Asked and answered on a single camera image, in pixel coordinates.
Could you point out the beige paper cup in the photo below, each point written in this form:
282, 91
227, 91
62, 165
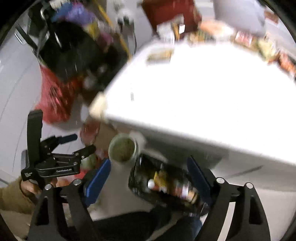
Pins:
122, 148

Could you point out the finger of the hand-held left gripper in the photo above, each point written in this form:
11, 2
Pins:
86, 150
64, 138

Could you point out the red clay cooker pot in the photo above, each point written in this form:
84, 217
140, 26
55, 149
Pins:
166, 14

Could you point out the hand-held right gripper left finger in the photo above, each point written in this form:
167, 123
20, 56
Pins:
97, 183

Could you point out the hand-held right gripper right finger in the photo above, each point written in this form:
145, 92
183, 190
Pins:
198, 183

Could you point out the orange pack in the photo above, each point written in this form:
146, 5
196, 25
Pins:
215, 27

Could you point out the person's left forearm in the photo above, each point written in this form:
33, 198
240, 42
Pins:
11, 197

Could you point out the orange white wrapper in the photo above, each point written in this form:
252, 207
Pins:
285, 64

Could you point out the green yellow snack packet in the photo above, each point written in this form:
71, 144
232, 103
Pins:
159, 56

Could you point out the person's left hand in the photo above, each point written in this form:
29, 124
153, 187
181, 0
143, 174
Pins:
31, 188

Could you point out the cardboard piece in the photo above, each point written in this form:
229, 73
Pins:
98, 106

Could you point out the black trash bag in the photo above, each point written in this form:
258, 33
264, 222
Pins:
143, 185

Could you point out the small yellow green packet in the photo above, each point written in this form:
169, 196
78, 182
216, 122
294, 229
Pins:
197, 37

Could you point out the pale green snack packet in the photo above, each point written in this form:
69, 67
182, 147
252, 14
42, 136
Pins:
267, 49

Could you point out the colourful plastic bags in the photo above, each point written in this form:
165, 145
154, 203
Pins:
78, 14

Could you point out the yellow pipe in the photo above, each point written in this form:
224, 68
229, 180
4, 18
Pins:
115, 34

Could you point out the red mesh bag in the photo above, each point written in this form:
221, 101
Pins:
55, 102

